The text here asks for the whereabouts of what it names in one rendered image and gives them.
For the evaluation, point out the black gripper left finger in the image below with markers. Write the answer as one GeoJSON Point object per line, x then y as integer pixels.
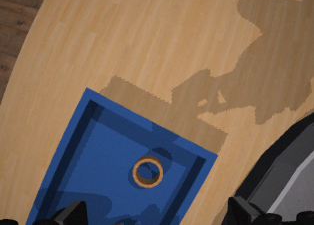
{"type": "Point", "coordinates": [74, 214]}

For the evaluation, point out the blue crate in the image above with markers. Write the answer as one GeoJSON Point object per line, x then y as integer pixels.
{"type": "Point", "coordinates": [94, 162]}

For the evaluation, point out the grey round turning table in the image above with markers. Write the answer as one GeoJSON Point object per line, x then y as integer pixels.
{"type": "Point", "coordinates": [275, 175]}

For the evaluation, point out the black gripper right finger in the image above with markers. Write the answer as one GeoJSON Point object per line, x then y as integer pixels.
{"type": "Point", "coordinates": [241, 212]}

